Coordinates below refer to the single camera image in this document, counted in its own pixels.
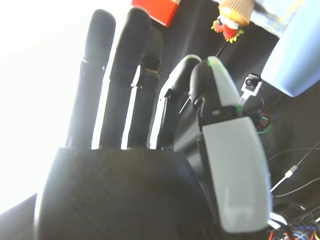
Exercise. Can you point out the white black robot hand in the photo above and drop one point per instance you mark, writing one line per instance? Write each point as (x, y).
(120, 195)

